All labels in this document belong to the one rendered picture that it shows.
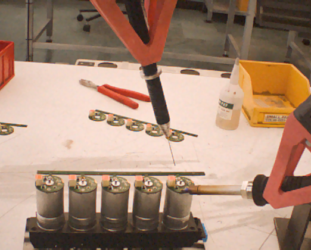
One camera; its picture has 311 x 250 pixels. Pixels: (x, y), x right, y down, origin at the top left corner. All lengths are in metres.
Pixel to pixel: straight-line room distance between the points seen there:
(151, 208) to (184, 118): 0.29
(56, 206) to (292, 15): 0.24
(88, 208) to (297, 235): 0.19
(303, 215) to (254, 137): 0.24
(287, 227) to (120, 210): 0.18
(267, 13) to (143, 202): 0.19
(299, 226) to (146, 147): 0.23
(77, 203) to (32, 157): 0.17
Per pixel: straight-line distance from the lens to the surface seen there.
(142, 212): 0.41
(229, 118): 0.65
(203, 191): 0.39
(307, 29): 0.30
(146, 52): 0.33
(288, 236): 0.48
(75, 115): 0.66
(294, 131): 0.30
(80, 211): 0.41
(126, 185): 0.41
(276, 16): 0.31
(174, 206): 0.42
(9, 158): 0.56
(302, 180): 0.35
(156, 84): 0.35
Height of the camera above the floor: 1.04
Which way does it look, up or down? 26 degrees down
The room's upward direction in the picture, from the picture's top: 6 degrees clockwise
